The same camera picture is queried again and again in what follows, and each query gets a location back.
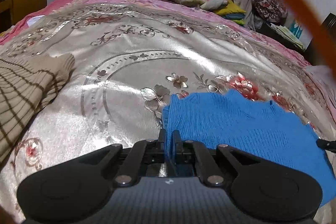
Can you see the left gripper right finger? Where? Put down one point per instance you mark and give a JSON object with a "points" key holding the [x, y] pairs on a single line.
{"points": [[192, 159]]}

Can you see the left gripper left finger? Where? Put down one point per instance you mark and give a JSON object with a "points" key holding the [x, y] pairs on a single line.
{"points": [[135, 161]]}

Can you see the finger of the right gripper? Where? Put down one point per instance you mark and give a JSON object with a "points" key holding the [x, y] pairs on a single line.
{"points": [[326, 145]]}

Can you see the blue striped knit sweater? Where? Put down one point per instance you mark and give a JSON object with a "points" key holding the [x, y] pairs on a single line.
{"points": [[262, 129]]}

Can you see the floral pillow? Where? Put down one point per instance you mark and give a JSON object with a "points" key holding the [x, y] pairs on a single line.
{"points": [[322, 74]]}

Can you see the dark wooden headboard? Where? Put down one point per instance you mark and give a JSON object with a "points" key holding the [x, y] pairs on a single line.
{"points": [[322, 47]]}

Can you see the floral satin bedspread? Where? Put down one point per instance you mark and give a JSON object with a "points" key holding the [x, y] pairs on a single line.
{"points": [[131, 56]]}

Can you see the green folded cloth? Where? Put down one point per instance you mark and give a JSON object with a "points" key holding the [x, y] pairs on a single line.
{"points": [[285, 33]]}

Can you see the yellow blue package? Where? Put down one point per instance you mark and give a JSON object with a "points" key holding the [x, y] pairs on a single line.
{"points": [[296, 28]]}

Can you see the beige checked knit garment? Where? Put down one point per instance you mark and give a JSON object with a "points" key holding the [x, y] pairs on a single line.
{"points": [[27, 86]]}

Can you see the yellow folded cloth stack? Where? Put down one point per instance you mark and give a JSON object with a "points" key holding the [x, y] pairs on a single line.
{"points": [[232, 12]]}

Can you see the dark floral bundle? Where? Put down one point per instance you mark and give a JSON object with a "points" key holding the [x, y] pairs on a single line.
{"points": [[270, 10]]}

